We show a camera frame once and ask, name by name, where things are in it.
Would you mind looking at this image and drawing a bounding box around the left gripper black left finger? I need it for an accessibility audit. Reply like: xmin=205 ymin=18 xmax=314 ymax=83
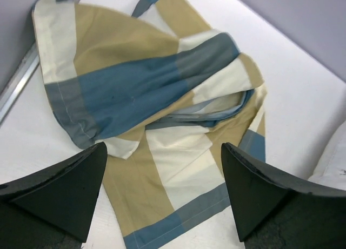
xmin=1 ymin=143 xmax=108 ymax=243

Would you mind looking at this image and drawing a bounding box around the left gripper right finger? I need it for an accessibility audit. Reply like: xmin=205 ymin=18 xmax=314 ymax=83
xmin=221 ymin=143 xmax=345 ymax=243

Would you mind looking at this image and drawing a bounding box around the white pillow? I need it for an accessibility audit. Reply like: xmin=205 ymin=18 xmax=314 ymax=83
xmin=308 ymin=122 xmax=346 ymax=190

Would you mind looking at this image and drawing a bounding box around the blue beige checked pillowcase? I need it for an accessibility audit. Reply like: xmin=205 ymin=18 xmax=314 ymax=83
xmin=32 ymin=0 xmax=266 ymax=248

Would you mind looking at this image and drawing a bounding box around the left side aluminium rail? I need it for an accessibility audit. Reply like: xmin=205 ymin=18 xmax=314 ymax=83
xmin=1 ymin=43 xmax=39 ymax=124

